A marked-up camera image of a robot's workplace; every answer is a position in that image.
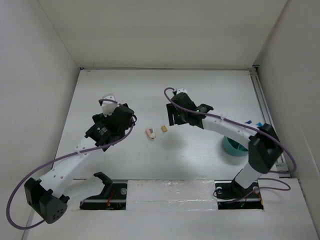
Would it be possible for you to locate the small yellow sharpener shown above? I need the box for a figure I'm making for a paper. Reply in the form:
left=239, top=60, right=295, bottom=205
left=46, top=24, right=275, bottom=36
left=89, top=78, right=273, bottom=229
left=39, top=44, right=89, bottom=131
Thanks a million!
left=161, top=125, right=168, bottom=132

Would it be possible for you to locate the pink eraser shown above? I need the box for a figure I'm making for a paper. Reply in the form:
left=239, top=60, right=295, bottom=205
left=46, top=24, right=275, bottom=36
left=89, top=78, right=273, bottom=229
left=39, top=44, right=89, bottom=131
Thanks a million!
left=145, top=127, right=156, bottom=140

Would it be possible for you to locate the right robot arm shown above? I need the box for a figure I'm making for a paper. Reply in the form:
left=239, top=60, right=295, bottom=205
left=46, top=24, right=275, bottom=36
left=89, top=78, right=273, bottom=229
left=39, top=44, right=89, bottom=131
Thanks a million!
left=166, top=88, right=283, bottom=201

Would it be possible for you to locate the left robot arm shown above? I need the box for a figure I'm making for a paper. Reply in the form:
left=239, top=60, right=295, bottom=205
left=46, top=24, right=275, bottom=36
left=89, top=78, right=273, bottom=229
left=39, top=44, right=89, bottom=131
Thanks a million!
left=24, top=103, right=137, bottom=224

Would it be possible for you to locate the teal round container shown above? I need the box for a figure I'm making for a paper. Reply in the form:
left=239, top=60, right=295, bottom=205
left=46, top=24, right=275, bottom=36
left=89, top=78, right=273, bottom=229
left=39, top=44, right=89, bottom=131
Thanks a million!
left=222, top=136, right=249, bottom=157

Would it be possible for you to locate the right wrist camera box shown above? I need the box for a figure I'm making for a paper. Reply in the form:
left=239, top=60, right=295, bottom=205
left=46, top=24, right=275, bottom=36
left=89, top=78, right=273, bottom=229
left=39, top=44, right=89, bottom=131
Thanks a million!
left=176, top=88, right=188, bottom=94

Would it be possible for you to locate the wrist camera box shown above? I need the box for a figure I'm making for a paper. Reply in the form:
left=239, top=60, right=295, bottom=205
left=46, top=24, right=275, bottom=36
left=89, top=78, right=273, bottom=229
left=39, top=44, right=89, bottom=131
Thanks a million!
left=98, top=93, right=119, bottom=117
left=176, top=88, right=188, bottom=94

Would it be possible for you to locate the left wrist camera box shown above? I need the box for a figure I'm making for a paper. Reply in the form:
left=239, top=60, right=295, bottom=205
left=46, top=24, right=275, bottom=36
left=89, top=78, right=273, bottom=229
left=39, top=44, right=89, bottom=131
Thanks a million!
left=98, top=93, right=119, bottom=117

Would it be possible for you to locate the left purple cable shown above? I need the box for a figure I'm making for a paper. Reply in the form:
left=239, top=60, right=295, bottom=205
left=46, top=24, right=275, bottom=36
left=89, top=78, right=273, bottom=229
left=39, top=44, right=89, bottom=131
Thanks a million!
left=6, top=98, right=137, bottom=230

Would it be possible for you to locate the purple cable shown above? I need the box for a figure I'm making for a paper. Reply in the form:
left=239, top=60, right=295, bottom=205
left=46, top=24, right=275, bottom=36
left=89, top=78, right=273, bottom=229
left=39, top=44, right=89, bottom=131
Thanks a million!
left=163, top=87, right=297, bottom=203
left=6, top=98, right=137, bottom=230

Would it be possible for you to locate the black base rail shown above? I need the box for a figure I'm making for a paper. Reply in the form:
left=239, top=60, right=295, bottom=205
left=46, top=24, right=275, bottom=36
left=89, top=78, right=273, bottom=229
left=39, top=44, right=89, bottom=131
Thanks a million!
left=79, top=181, right=264, bottom=211

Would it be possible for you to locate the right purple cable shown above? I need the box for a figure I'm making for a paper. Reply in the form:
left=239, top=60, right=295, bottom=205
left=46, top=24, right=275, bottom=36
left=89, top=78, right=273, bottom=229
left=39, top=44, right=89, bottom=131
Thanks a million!
left=163, top=87, right=297, bottom=203

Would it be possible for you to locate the aluminium side rail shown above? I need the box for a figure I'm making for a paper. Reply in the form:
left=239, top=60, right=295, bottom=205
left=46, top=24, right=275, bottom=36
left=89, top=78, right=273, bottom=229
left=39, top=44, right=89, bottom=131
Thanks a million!
left=248, top=65, right=292, bottom=178

